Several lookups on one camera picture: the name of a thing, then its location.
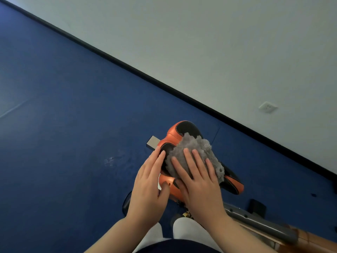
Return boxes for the person's left hand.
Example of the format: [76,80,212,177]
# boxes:
[126,149,171,225]

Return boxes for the person's right hand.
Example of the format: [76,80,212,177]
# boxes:
[171,148,228,226]

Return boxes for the grey fluffy cleaning cloth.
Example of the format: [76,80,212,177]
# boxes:
[164,132,225,183]

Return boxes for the orange and black padded seat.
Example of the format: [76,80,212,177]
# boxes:
[157,120,244,206]

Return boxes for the person's right forearm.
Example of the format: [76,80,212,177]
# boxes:
[207,214,278,253]

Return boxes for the person's left forearm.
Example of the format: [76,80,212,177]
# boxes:
[84,216,160,253]

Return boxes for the silver square metal tube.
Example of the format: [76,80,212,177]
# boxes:
[146,136,161,152]

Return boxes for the black wheel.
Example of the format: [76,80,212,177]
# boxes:
[122,191,133,216]

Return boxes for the white trousers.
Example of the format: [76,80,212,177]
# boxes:
[132,217,222,253]

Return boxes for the dark navy shirt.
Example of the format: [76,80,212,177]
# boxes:
[136,239,222,253]

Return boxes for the black skirting board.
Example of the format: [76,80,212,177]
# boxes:
[0,0,337,182]

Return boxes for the black block on frame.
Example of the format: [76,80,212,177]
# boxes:
[249,199,267,215]

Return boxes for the grey metal frame bar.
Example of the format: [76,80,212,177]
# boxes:
[223,203,298,245]

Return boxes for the white wall socket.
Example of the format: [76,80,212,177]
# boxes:
[258,101,278,114]

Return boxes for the brown wooden rail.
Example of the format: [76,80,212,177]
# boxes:
[238,222,337,253]

